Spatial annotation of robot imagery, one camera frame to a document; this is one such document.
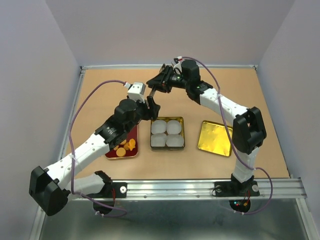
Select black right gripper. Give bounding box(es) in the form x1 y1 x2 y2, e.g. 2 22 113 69
145 65 190 94

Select metal tongs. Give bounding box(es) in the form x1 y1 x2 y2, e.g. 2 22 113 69
147 87 156 101

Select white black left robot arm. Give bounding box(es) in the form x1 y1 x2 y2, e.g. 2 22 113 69
28 96 161 216

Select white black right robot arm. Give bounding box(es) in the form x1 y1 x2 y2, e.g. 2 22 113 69
146 56 267 195

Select white paper cup back left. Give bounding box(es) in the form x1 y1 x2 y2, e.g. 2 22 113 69
151 119 167 135

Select white paper cup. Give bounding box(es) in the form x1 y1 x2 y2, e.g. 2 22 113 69
166 120 182 135
150 133 167 148
166 134 184 147
151 119 167 135

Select red rectangular tray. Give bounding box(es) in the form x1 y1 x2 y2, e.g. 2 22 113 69
105 126 139 160

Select gold square tin box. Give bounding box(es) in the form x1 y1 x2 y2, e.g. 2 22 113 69
150 116 186 151

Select white paper cup back right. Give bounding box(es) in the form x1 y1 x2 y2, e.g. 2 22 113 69
166 120 182 135

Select white paper cup front left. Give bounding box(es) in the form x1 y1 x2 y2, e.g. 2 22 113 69
150 133 167 148

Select orange fish cookie right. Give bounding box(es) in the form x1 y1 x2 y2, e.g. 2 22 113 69
128 138 136 151

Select white paper cup front right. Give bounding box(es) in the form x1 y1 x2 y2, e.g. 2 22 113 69
166 134 184 147

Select large round tan cookie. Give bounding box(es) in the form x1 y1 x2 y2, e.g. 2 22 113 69
115 147 126 157

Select gold tin lid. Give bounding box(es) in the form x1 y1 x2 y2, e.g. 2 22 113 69
197 120 232 157

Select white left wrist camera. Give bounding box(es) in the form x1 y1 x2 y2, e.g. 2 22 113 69
127 82 146 103

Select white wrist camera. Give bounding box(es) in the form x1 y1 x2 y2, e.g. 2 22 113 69
171 56 183 72
127 82 146 103

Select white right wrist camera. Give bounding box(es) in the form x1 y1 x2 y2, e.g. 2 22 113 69
171 56 183 72

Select aluminium table edge rail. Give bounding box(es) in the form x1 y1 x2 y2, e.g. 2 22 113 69
79 64 258 76

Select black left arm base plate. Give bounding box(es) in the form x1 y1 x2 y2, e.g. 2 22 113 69
86 182 128 199

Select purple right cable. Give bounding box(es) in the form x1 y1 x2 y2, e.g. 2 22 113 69
179 56 276 216

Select purple cable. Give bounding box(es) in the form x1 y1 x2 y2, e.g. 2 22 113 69
179 56 276 216
69 79 130 218

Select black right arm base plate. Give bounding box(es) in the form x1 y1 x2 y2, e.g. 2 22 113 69
214 180 260 197

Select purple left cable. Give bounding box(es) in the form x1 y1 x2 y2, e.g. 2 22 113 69
69 79 130 218

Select aluminium front rail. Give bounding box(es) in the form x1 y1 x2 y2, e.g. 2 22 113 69
41 177 308 201

